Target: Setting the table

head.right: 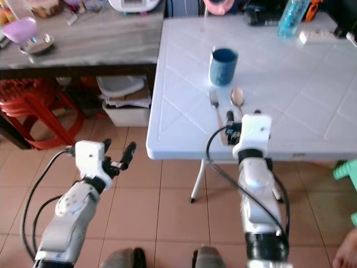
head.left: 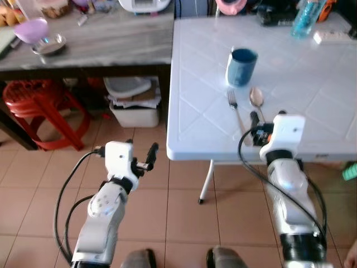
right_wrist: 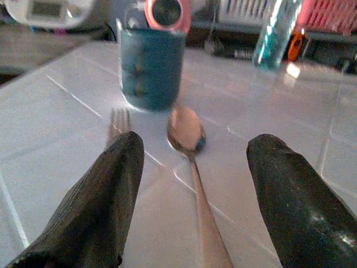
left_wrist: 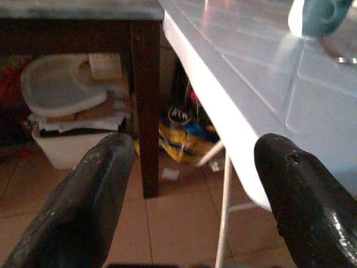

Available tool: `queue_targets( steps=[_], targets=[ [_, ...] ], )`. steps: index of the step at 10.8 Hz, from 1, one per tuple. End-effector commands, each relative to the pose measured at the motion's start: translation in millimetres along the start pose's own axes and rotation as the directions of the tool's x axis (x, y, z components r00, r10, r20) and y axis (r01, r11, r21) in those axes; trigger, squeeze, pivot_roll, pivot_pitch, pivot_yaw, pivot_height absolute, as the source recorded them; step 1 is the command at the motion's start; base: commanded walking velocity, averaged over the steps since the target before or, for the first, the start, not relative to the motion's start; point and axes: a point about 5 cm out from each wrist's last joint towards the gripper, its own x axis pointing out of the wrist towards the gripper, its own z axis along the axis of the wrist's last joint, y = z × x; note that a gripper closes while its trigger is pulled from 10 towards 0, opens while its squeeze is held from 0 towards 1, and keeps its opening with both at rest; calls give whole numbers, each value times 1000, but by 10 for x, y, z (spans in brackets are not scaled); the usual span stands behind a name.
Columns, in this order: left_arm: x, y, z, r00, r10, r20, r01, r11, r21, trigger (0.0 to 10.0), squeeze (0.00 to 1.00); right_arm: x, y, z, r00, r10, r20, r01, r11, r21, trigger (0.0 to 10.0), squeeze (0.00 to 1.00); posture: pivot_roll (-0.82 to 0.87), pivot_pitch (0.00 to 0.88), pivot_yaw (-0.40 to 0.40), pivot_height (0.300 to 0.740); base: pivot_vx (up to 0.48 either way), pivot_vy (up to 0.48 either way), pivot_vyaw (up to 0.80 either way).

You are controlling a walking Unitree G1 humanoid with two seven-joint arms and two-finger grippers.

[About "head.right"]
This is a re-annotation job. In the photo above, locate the metal fork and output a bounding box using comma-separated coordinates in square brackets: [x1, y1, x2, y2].
[209, 89, 228, 137]

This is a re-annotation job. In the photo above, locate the metal spoon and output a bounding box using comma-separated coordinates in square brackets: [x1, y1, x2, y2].
[230, 86, 247, 117]

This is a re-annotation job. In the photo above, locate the white plastic bin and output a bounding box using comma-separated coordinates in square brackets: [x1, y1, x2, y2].
[96, 75, 153, 128]

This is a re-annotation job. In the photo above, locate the blue mug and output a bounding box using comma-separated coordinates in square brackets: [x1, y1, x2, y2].
[209, 47, 239, 87]

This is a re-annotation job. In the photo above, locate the white plastic folding table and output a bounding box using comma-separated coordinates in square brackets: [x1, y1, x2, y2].
[146, 13, 357, 204]

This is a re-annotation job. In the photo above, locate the red plastic stool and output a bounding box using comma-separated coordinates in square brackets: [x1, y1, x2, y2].
[0, 79, 74, 151]

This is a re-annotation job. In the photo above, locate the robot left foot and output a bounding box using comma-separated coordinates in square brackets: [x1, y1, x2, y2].
[100, 248, 147, 268]

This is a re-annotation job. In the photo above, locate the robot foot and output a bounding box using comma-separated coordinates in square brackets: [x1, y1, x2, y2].
[100, 248, 147, 268]
[192, 246, 236, 268]

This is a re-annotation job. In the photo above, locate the grey marble top table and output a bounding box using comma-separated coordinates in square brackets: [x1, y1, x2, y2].
[0, 10, 166, 150]

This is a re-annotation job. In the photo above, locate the black device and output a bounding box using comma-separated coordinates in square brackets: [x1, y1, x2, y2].
[244, 3, 281, 26]

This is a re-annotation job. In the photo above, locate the pink round container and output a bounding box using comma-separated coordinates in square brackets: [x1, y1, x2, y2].
[202, 0, 240, 15]

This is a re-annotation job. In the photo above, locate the blue water bottle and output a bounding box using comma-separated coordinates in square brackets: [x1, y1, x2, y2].
[277, 0, 311, 39]

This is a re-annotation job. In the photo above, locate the white power strip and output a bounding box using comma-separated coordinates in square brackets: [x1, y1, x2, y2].
[298, 30, 336, 45]

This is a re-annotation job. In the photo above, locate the green plastic stool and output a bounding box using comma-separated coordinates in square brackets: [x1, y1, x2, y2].
[332, 159, 357, 227]

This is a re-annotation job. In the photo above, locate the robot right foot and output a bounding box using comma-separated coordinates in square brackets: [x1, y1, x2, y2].
[192, 246, 236, 268]

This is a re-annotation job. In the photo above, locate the metal bowl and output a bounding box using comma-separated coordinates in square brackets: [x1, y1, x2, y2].
[19, 33, 55, 55]

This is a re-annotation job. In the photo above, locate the orange object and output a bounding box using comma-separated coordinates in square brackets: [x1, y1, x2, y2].
[303, 0, 322, 22]

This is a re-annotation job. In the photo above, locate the white rice cooker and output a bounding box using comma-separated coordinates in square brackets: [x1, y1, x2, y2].
[107, 0, 163, 13]

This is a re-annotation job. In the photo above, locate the purple plastic bowl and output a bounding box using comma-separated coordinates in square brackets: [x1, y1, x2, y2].
[2, 17, 39, 45]

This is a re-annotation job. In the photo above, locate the yellow fruit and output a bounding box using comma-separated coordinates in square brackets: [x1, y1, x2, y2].
[0, 8, 13, 25]

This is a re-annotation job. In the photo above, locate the person bare foot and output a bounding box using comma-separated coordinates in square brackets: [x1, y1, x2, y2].
[332, 228, 357, 268]

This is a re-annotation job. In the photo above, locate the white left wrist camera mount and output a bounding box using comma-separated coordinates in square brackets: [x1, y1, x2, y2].
[75, 140, 110, 188]

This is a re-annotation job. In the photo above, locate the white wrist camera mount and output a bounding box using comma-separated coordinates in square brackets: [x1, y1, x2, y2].
[75, 140, 110, 188]
[233, 113, 272, 157]

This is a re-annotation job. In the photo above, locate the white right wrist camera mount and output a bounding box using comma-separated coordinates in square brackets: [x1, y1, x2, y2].
[233, 113, 272, 157]

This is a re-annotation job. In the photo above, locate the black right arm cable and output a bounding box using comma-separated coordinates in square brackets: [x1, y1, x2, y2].
[205, 125, 291, 238]

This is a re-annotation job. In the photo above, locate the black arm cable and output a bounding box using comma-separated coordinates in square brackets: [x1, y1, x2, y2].
[20, 145, 78, 262]
[31, 193, 63, 255]
[205, 125, 291, 238]

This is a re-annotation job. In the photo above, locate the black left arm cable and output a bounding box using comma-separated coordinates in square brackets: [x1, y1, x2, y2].
[20, 145, 78, 262]
[31, 193, 63, 255]

